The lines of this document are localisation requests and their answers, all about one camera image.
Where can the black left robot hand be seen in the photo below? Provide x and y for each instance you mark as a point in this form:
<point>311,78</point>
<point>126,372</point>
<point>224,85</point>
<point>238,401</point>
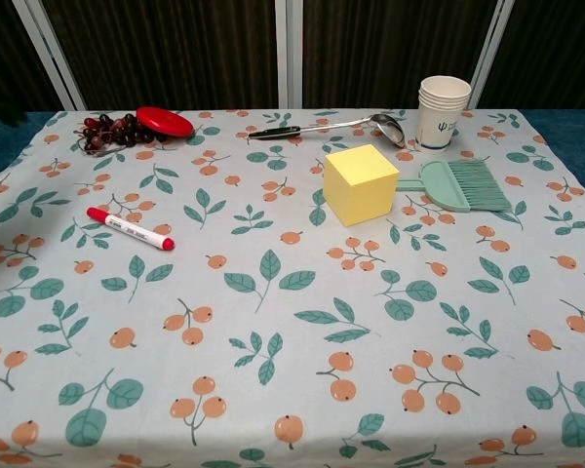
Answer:
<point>12,118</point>

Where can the red and white marker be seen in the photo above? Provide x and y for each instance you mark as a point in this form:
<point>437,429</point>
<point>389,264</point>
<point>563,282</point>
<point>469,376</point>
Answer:
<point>131,229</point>

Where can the yellow cube block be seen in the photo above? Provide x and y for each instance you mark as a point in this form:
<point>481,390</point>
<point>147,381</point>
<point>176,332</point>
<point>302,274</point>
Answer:
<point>358,187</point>

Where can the dark red grape bunch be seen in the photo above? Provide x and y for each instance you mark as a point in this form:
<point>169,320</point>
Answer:
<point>108,132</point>

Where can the red round flat lid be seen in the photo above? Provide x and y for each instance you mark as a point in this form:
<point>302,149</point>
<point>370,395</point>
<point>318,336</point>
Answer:
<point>165,122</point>

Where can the floral print tablecloth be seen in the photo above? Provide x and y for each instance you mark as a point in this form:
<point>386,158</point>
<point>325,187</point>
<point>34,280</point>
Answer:
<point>292,302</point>

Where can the white paper cup blue logo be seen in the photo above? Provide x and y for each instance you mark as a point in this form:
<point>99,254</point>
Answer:
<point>436,128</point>

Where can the mint green dustpan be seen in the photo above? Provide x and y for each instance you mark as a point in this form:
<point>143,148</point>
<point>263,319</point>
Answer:
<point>436,187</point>

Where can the mint green hand brush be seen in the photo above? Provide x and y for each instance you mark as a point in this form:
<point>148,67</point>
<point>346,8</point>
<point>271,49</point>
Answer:
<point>480,187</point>

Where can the white partition frame post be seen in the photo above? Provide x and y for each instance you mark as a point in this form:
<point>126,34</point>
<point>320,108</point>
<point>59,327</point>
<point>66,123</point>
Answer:
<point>53,58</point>
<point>490,53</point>
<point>289,53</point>

